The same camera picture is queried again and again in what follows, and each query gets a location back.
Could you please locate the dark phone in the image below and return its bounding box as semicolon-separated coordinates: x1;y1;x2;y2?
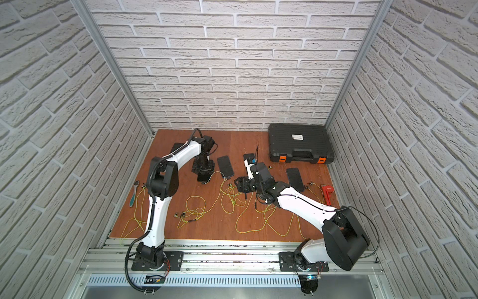
243;153;255;164

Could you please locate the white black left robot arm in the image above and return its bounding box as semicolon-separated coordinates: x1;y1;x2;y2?
126;133;215;271

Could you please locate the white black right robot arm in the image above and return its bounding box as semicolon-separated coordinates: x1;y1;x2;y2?
239;159;370;271

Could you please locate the black plastic tool case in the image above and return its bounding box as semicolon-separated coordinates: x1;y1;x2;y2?
268;123;335;164

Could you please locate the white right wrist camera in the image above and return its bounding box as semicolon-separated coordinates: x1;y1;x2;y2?
244;158;256;180

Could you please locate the red handle tool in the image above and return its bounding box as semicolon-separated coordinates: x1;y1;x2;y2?
321;185;334;206

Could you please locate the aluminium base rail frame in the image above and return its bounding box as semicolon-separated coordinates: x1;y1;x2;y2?
66;239;392;299

